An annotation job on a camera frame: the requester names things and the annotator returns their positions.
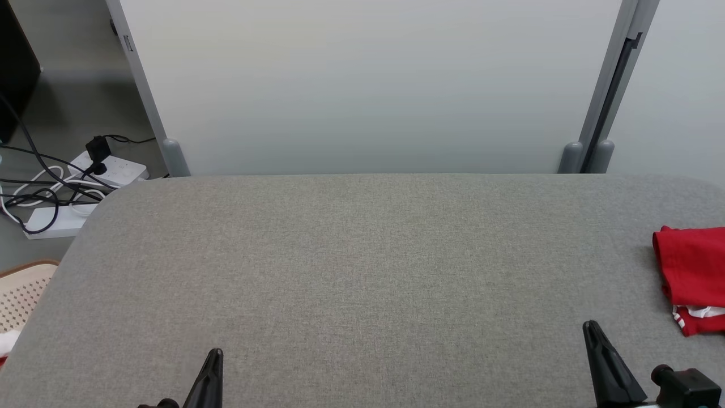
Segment grey post with black strip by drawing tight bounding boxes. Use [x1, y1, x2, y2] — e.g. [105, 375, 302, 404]
[558, 0, 660, 173]

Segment white partition panel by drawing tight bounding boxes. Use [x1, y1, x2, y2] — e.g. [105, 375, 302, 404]
[119, 0, 624, 176]
[606, 0, 725, 188]

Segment black cabinet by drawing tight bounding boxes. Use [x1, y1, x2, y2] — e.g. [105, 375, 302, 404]
[0, 0, 43, 142]

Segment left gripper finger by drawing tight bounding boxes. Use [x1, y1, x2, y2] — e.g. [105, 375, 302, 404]
[181, 348, 225, 408]

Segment black floor cable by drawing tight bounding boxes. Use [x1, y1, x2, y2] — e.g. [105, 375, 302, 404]
[0, 144, 108, 234]

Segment red t-shirt white sleeves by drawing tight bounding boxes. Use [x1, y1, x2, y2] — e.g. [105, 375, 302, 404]
[652, 226, 725, 309]

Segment grey partition post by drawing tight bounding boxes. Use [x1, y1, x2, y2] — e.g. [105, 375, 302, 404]
[106, 0, 190, 177]

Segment grey rounded partition foot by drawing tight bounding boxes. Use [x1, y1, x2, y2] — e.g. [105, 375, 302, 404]
[163, 139, 190, 177]
[589, 140, 615, 173]
[558, 142, 584, 173]

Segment white power strip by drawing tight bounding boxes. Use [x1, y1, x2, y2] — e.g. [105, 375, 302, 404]
[68, 150, 149, 189]
[24, 205, 103, 240]

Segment beige perforated laundry basket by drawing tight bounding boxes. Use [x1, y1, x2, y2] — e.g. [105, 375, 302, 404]
[0, 260, 61, 335]

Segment thick white looped cord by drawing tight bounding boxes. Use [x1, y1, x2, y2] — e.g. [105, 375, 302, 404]
[0, 164, 108, 227]

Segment black plug adapter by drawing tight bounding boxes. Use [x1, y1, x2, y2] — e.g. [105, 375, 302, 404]
[85, 135, 112, 175]

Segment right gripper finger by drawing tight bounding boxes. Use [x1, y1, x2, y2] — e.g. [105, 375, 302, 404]
[583, 320, 647, 408]

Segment white and red garment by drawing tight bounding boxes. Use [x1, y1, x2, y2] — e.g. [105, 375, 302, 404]
[0, 330, 22, 369]

